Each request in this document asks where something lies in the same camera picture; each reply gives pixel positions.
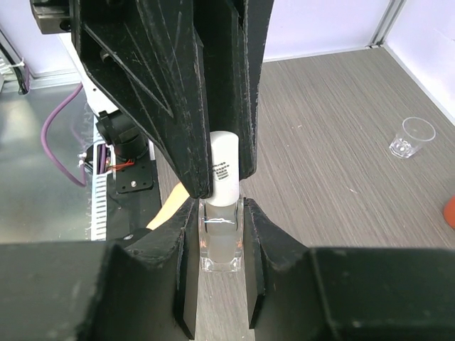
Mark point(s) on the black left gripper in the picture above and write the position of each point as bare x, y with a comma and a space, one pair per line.
52, 16

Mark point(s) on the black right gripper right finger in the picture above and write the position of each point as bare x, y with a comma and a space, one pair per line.
296, 292

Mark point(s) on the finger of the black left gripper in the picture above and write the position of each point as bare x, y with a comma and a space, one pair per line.
233, 34
145, 56

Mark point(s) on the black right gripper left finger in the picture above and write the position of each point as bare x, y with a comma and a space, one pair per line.
103, 290

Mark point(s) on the small nail polish bottle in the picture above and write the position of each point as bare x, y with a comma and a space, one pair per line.
220, 231

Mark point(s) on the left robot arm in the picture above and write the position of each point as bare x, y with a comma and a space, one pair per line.
113, 117

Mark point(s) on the person's bare hand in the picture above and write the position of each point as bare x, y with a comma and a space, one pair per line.
174, 201

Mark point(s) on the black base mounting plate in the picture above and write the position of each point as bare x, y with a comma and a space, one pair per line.
133, 196

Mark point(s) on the orange ceramic mug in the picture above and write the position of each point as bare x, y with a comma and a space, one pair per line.
449, 212

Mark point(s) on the clear plastic cup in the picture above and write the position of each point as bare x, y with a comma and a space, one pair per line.
415, 132

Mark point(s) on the slotted cable duct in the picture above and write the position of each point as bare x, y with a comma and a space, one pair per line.
98, 208

